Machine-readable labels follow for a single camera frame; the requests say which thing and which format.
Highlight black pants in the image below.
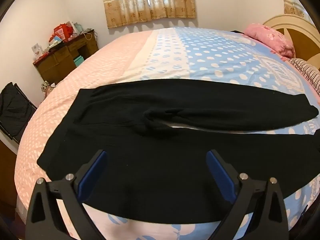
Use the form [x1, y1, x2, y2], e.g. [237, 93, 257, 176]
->
[37, 79, 320, 224]

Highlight dark wooden desk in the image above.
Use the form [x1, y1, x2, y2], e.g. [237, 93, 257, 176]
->
[32, 29, 100, 85]

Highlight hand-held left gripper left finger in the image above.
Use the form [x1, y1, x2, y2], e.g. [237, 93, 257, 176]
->
[25, 149, 108, 240]

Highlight white card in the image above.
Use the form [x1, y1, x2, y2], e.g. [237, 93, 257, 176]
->
[31, 42, 43, 57]

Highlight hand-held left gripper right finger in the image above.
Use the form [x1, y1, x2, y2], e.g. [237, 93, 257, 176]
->
[205, 149, 290, 240]

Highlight striped pillow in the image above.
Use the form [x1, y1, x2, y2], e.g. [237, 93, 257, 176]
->
[287, 58, 320, 101]

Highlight red gift box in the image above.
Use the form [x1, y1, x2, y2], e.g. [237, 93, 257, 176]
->
[52, 24, 76, 42]

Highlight patterned bag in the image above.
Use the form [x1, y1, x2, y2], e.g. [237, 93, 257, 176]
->
[41, 80, 56, 98]

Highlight beige floral curtain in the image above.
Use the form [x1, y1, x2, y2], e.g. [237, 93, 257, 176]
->
[100, 0, 197, 29]
[282, 0, 306, 18]

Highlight bed with dotted quilt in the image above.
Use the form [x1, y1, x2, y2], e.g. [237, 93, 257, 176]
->
[14, 26, 320, 240]

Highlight black folding chair with jacket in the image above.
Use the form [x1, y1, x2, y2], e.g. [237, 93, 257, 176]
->
[0, 82, 38, 145]

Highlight pink floral pillow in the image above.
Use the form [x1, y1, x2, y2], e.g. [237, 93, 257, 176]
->
[244, 23, 296, 58]

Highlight teal box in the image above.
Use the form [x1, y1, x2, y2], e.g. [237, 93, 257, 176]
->
[73, 55, 85, 68]

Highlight cream wooden headboard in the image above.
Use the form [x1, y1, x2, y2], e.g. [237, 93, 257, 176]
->
[262, 15, 320, 67]

